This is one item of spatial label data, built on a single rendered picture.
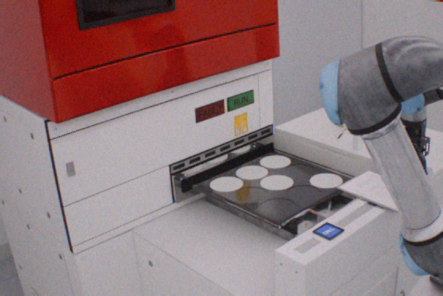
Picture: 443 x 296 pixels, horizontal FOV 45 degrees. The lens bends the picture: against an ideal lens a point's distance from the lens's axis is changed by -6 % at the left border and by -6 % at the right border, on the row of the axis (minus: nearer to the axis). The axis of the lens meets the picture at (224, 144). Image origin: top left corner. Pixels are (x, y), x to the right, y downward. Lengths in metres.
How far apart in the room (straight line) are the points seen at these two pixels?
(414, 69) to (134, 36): 0.78
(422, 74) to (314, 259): 0.50
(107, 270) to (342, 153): 0.81
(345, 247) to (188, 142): 0.63
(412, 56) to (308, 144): 0.96
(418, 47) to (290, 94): 3.37
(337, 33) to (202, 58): 3.12
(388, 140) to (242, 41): 0.79
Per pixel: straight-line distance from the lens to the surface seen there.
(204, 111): 1.74
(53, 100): 1.40
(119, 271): 1.74
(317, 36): 4.47
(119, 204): 1.64
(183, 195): 1.76
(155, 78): 1.54
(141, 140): 1.62
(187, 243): 1.60
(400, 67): 0.98
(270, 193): 1.66
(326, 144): 1.83
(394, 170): 1.10
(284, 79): 4.24
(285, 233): 1.57
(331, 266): 1.33
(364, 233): 1.40
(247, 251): 1.54
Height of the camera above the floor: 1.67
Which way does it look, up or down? 22 degrees down
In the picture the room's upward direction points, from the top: 4 degrees counter-clockwise
